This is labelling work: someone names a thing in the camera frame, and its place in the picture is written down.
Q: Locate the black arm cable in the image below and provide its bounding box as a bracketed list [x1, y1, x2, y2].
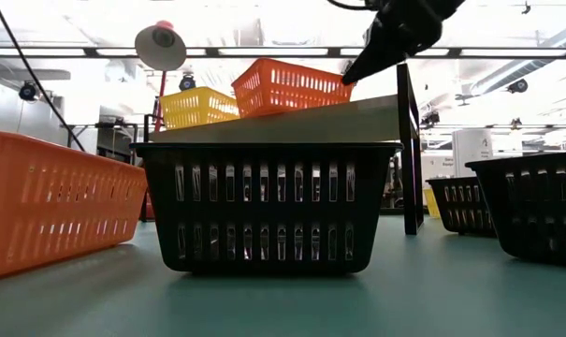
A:
[327, 0, 382, 11]
[0, 0, 86, 154]

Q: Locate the black plastic basket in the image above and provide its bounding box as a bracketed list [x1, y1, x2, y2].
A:
[129, 141, 404, 276]
[464, 150, 566, 269]
[425, 176, 498, 239]

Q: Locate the orange plastic basket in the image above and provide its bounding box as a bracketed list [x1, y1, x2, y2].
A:
[230, 57, 357, 119]
[0, 129, 149, 281]

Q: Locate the red desk lamp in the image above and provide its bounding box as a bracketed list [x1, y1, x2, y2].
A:
[134, 20, 189, 222]

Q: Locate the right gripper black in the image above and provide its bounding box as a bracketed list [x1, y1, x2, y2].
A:
[341, 0, 466, 86]

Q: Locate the teal table mat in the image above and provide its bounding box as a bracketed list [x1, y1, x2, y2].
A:
[0, 214, 566, 337]

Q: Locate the black metal rack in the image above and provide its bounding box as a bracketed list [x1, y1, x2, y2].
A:
[66, 122, 139, 165]

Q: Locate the silver ceiling duct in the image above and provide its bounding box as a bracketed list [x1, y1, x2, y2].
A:
[467, 21, 566, 97]

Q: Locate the overhead LED light bar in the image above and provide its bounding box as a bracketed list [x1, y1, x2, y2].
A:
[0, 45, 566, 61]

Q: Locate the black-legged white shelf table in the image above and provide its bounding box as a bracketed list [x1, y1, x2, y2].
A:
[141, 63, 425, 236]

